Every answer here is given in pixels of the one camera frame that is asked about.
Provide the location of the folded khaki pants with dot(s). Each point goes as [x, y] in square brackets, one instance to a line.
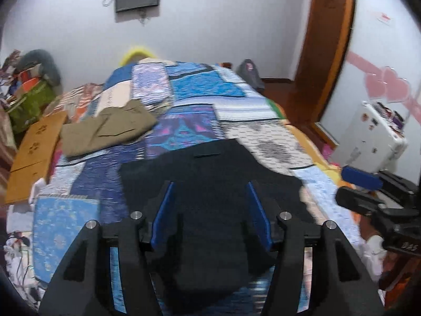
[112, 126]

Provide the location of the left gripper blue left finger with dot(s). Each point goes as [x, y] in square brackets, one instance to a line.
[161, 218]

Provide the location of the grey backpack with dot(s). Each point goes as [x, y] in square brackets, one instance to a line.
[248, 71]

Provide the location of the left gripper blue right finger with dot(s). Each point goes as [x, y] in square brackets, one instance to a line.
[259, 218]

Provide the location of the colourful patchwork bed quilt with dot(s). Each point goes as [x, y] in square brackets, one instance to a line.
[94, 253]

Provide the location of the blue finger of the right gripper seen outside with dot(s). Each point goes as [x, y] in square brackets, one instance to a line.
[361, 178]

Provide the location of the wooden door frame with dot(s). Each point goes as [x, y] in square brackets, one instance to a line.
[322, 57]

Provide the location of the black pants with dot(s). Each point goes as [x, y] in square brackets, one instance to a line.
[208, 248]

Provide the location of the yellow pillow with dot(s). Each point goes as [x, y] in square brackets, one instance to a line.
[135, 54]

